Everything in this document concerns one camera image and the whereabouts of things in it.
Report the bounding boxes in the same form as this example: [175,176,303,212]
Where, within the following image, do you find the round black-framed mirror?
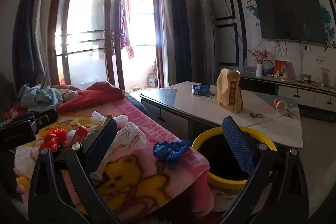
[262,60,275,77]

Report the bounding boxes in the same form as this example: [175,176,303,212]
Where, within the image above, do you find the hanging clothes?
[119,0,136,60]

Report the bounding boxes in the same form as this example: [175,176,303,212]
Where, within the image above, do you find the red snack packet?
[67,125,89,146]

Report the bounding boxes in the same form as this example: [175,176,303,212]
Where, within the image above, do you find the pink printed blanket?
[14,94,214,215]

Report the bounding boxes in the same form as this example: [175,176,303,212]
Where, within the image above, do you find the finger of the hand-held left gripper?
[16,108,59,128]

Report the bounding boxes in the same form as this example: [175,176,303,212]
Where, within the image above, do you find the blue snack packet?
[192,84,212,96]

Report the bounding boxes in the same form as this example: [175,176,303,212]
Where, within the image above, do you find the dark blue curtain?
[167,0,193,86]
[12,0,50,88]

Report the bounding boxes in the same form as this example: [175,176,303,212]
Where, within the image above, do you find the brown paper bag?
[216,68,243,114]

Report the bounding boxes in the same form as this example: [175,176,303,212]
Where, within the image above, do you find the white vase with red flowers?
[249,49,272,78]

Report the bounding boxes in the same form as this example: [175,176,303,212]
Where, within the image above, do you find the clear acrylic stand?
[321,68,331,87]

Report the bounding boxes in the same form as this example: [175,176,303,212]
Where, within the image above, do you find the red blanket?
[56,81,127,115]

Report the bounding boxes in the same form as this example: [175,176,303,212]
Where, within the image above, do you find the marble top coffee table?
[139,81,303,150]

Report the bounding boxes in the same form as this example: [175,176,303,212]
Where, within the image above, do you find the grey curtain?
[31,0,65,85]

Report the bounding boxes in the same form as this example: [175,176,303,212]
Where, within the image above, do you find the white wing-shaped item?
[91,111,130,127]

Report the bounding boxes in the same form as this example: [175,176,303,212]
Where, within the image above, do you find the tangled cables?
[294,76,322,86]

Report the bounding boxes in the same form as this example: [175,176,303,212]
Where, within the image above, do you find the grey standing air conditioner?
[200,0,217,83]

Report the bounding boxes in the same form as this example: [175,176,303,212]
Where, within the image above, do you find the blue glove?
[153,139,191,170]

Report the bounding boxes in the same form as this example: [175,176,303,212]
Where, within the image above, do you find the yellow trash bin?
[192,126,277,190]

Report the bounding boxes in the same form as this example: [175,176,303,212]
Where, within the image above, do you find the floral patterned cloth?
[51,84,82,102]

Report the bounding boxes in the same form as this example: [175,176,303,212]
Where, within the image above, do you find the white printed plastic wrapper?
[89,122,148,186]

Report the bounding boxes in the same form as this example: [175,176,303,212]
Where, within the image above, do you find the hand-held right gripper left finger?
[28,118,121,224]

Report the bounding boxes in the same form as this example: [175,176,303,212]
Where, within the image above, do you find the red wrapper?
[43,128,67,153]

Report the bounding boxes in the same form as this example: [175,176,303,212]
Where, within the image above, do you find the red paper cup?
[273,98,289,112]

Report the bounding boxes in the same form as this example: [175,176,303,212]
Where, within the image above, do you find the wall-mounted television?
[255,0,327,45]

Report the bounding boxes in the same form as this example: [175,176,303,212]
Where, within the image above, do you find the light blue cloth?
[20,84,63,112]

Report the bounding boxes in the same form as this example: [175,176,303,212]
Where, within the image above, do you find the white television cabinet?
[240,74,336,112]

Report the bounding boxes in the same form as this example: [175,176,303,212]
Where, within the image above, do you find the brown framed glass door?
[51,0,165,88]

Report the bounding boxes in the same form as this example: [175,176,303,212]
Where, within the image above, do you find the colourful picture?
[274,60,296,79]

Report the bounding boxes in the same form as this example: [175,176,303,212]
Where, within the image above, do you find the dark blue quilted sofa cover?
[125,91,148,113]

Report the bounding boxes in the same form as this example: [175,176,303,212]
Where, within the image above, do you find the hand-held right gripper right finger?
[217,116,310,224]

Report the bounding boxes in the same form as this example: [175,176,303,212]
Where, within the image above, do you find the person's left hand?
[14,168,26,196]

